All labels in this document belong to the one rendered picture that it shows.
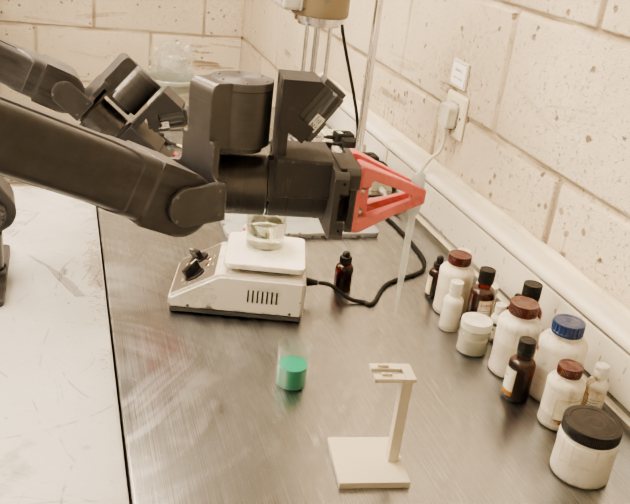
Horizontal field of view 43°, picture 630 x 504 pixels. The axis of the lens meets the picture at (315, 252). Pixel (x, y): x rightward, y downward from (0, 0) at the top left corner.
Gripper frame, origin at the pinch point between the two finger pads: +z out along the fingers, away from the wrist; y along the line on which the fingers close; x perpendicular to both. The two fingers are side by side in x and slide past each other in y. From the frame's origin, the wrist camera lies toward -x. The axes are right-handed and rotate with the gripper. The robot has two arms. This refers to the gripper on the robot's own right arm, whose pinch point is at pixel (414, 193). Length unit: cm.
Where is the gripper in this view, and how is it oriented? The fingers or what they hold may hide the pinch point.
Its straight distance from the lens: 78.1
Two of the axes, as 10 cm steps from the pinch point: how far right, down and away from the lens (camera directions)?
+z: 9.8, 0.4, 1.8
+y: -1.5, -4.1, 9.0
